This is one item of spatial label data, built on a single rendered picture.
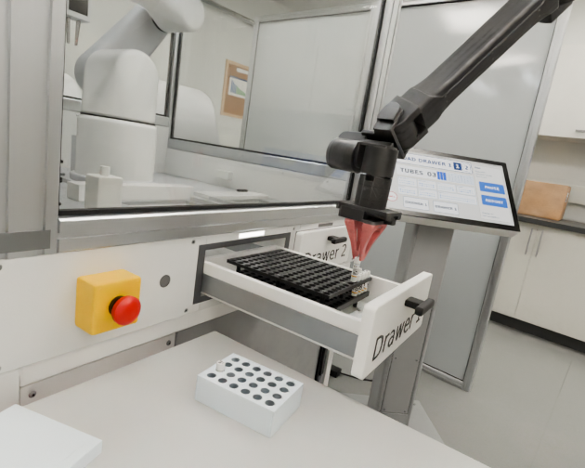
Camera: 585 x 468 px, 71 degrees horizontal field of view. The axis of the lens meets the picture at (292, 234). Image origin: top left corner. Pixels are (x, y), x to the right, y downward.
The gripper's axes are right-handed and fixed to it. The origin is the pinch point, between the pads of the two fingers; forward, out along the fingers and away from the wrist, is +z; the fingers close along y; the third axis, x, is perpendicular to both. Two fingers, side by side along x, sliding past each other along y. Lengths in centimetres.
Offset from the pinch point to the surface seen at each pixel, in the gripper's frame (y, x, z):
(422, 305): -14.0, 5.0, 3.5
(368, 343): -11.1, 17.2, 7.1
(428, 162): 18, -90, -20
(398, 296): -11.0, 7.9, 2.4
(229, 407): 1.1, 29.8, 17.6
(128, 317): 15.1, 36.2, 8.5
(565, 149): -18, -359, -55
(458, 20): 42, -166, -96
